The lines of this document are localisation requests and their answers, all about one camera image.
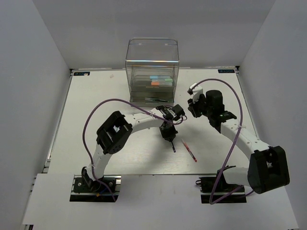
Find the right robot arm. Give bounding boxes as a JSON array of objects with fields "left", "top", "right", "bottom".
[{"left": 188, "top": 87, "right": 290, "bottom": 194}]

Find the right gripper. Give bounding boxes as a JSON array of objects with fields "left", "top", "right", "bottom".
[{"left": 188, "top": 93, "right": 213, "bottom": 118}]

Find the green gel pen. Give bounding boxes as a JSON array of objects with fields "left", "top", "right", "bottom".
[{"left": 144, "top": 97, "right": 172, "bottom": 103}]

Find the table label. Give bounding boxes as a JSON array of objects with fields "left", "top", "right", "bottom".
[
  {"left": 218, "top": 69, "right": 235, "bottom": 73},
  {"left": 73, "top": 71, "right": 90, "bottom": 76}
]

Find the orange cap highlighter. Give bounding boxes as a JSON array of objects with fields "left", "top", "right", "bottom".
[{"left": 151, "top": 81, "right": 173, "bottom": 87}]

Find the purple cable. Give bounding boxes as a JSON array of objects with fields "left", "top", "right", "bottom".
[
  {"left": 83, "top": 98, "right": 188, "bottom": 201},
  {"left": 187, "top": 78, "right": 255, "bottom": 205}
]

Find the left table label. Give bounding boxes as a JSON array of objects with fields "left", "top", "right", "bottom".
[{"left": 73, "top": 71, "right": 90, "bottom": 76}]

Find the right table label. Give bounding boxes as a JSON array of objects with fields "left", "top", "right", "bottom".
[{"left": 218, "top": 69, "right": 235, "bottom": 73}]

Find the clear plastic drawer organizer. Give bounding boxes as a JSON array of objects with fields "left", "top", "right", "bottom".
[{"left": 125, "top": 37, "right": 179, "bottom": 106}]

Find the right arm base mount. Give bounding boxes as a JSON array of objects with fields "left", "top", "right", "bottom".
[{"left": 195, "top": 175, "right": 247, "bottom": 204}]

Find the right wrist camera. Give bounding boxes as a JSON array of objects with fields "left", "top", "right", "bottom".
[{"left": 187, "top": 83, "right": 203, "bottom": 103}]

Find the red gel pen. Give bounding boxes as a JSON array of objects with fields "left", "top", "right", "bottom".
[{"left": 181, "top": 140, "right": 198, "bottom": 162}]

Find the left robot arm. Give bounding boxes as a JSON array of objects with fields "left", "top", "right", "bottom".
[{"left": 82, "top": 104, "right": 185, "bottom": 191}]

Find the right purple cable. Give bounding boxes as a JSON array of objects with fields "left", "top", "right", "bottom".
[{"left": 187, "top": 78, "right": 255, "bottom": 205}]

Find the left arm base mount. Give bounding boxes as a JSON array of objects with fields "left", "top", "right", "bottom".
[{"left": 70, "top": 175, "right": 121, "bottom": 203}]

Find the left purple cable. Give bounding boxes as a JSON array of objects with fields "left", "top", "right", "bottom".
[{"left": 83, "top": 98, "right": 188, "bottom": 201}]

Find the blue cap highlighter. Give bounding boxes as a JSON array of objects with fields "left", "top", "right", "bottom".
[{"left": 150, "top": 75, "right": 169, "bottom": 80}]

